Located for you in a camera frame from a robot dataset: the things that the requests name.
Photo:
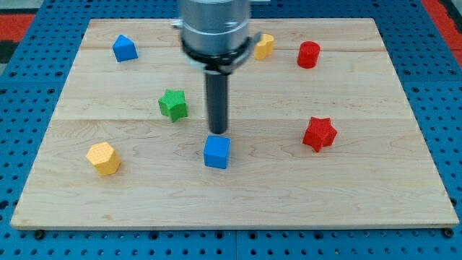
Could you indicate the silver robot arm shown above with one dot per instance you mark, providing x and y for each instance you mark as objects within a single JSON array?
[{"x": 215, "y": 34}]

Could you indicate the green star block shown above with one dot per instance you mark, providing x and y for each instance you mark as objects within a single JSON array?
[{"x": 173, "y": 105}]

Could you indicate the red star block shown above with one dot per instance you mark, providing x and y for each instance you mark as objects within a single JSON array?
[{"x": 320, "y": 133}]

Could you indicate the blue triangle block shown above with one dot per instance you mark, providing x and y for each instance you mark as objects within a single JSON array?
[{"x": 124, "y": 49}]

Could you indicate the blue cube block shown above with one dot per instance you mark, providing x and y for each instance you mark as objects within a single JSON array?
[{"x": 217, "y": 151}]

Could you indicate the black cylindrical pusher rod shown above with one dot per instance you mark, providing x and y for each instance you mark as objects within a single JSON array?
[{"x": 216, "y": 89}]

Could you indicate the yellow heart block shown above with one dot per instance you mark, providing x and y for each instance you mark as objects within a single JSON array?
[{"x": 264, "y": 46}]

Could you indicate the wooden board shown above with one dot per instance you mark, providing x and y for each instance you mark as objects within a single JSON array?
[{"x": 378, "y": 173}]

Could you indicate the red cylinder block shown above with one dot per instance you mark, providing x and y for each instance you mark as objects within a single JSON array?
[{"x": 308, "y": 54}]

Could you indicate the yellow hexagon block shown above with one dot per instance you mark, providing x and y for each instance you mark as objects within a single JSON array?
[{"x": 103, "y": 158}]

